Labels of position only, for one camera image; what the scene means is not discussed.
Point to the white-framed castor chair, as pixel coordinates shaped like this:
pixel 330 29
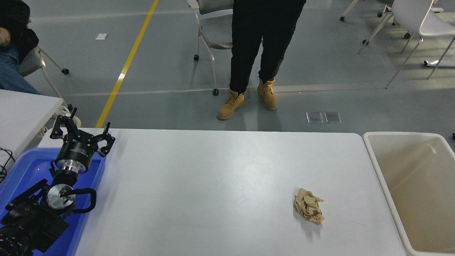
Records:
pixel 33 62

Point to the large pale bin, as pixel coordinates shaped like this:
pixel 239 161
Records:
pixel 419 199

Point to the white castor chair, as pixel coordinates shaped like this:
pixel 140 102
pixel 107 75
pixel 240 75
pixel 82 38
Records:
pixel 376 30

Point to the seated person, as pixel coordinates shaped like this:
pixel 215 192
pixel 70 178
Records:
pixel 10 71

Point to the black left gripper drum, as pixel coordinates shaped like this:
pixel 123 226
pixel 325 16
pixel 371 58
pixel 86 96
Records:
pixel 76 151

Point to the grey castor chair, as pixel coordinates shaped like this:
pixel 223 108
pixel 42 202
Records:
pixel 217 33

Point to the white stand foot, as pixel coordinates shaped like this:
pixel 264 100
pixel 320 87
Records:
pixel 440 63

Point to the white side table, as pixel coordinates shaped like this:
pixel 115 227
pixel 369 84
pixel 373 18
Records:
pixel 21 113

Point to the blue plastic tray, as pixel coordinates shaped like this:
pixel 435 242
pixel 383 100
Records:
pixel 28 170

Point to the metal floor plate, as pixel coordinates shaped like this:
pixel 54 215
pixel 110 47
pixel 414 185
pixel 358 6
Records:
pixel 332 117
pixel 314 117

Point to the seated person's hand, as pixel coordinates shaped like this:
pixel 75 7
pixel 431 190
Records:
pixel 3 37

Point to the white shell chair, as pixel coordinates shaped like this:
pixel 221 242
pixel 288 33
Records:
pixel 412 14

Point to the tan paper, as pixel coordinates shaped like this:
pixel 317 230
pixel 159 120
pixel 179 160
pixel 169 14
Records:
pixel 308 207

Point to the standing person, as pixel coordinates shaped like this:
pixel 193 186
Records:
pixel 259 42

